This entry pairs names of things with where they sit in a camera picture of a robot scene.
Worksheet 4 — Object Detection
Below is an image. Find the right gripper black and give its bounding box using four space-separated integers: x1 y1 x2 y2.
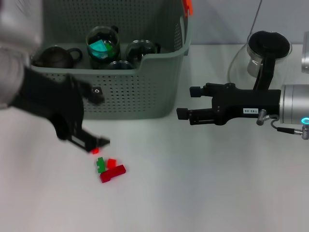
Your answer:
176 82 282 126

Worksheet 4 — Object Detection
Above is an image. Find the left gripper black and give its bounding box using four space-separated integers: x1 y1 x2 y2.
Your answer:
11 66 111 154

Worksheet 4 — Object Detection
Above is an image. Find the green toy brick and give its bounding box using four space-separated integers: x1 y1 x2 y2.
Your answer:
105 43 116 58
96 157 106 174

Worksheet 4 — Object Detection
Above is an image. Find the glass teacup black holder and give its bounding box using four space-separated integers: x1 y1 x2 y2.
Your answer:
125 39 161 68
85 25 121 61
108 60 134 71
89 54 121 70

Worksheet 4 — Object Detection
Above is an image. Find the dark red curved brick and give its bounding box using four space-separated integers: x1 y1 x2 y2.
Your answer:
99 164 127 184

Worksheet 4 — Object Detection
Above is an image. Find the teal square toy plate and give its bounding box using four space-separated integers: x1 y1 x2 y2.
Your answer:
88 40 109 60

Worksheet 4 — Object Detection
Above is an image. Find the grey perforated plastic storage bin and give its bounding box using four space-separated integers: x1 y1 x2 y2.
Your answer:
28 0 194 121

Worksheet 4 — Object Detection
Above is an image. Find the dark clay teapot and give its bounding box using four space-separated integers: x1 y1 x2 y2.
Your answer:
31 45 83 69

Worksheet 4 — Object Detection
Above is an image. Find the right gripper cable with connectors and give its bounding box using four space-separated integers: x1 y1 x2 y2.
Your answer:
256 108 309 141

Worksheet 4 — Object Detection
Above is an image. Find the glass teapot black handle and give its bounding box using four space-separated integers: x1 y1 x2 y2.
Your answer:
227 30 293 91

